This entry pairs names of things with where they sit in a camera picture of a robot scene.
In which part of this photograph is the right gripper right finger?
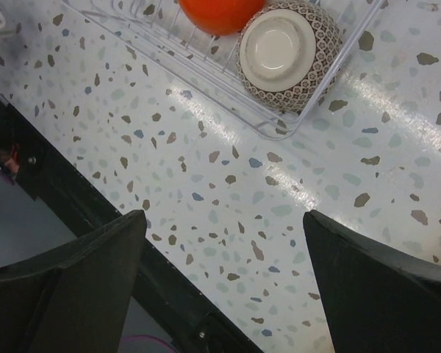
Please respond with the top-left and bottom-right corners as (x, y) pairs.
(303, 210), (441, 352)

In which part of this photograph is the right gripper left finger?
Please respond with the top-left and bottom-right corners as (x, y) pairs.
(0, 210), (147, 352)

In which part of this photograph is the patterned round bowl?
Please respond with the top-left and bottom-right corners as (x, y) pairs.
(236, 1), (343, 113)

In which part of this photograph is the white wire dish rack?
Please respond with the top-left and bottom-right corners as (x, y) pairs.
(65, 1), (384, 140)

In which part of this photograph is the orange round bowl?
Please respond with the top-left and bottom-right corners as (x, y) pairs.
(179, 0), (266, 36)

